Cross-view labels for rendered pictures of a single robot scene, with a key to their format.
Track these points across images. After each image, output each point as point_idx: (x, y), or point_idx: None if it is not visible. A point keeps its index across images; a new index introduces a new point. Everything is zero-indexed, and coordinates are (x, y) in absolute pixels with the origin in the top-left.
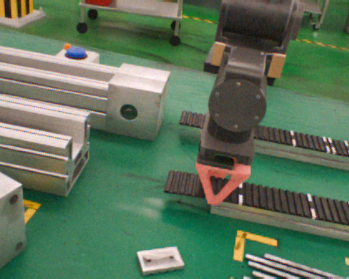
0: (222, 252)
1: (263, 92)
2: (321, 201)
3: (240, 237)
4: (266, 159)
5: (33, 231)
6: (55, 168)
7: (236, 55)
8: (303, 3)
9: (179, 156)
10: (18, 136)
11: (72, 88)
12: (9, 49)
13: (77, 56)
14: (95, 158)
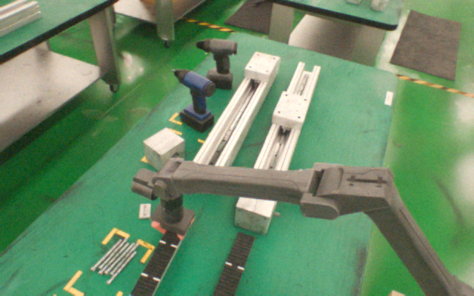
0: (144, 236)
1: (133, 184)
2: (152, 285)
3: (149, 246)
4: (212, 287)
5: None
6: None
7: (148, 172)
8: (158, 184)
9: (218, 235)
10: (197, 155)
11: None
12: (290, 147)
13: None
14: (218, 197)
